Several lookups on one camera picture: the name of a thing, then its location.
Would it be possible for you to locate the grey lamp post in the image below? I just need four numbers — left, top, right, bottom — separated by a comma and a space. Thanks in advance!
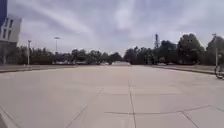
53, 36, 61, 56
211, 32, 220, 69
26, 39, 33, 66

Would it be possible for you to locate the tall dark tower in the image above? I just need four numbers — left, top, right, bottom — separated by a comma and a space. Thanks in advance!
154, 33, 160, 50

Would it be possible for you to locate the bicycle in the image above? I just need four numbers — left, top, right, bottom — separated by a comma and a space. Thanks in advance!
214, 65, 224, 80

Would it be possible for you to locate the row of trees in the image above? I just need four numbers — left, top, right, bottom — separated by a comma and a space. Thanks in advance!
6, 45, 124, 66
123, 33, 224, 67

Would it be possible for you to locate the pale concrete slab pavement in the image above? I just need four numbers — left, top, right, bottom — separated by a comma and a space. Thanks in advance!
0, 64, 224, 128

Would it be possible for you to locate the pale grey building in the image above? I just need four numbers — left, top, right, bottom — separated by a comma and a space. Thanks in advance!
0, 0, 24, 66

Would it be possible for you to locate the low concrete kerb wall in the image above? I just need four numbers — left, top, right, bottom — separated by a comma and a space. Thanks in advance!
151, 64, 224, 76
0, 64, 78, 74

